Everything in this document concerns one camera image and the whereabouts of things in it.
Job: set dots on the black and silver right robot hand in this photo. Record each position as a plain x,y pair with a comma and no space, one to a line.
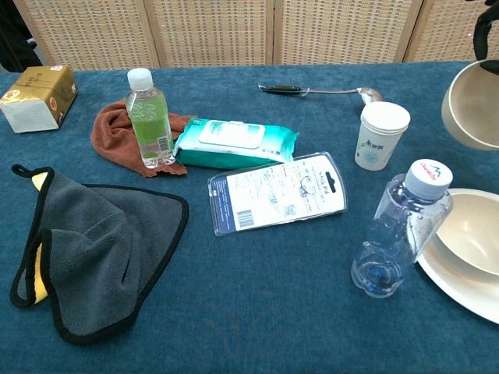
489,35

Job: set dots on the beige bowl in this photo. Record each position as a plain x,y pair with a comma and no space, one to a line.
475,230
473,113

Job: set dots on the white paper cup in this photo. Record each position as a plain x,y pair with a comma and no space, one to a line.
380,136

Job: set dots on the clear water bottle white cap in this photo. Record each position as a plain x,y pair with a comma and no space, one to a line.
397,233

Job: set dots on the white plate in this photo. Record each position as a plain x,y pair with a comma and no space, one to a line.
452,280

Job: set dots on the clear blister pack with card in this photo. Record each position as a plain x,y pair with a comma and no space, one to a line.
273,195

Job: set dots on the woven folding screen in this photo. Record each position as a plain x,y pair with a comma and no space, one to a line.
218,31

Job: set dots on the teal wet wipes pack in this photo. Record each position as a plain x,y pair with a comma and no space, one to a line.
234,142

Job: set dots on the green label plastic bottle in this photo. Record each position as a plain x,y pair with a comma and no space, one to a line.
150,124

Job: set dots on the blue felt table cloth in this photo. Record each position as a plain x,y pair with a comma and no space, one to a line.
241,304

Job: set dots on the brown cloth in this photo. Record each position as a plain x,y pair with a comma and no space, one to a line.
113,136

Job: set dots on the grey towel with black edge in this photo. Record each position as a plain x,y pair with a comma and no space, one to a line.
101,249

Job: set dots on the gold tissue box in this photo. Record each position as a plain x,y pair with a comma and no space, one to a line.
35,97

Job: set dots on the black tripod stand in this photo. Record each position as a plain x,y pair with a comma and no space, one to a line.
15,35

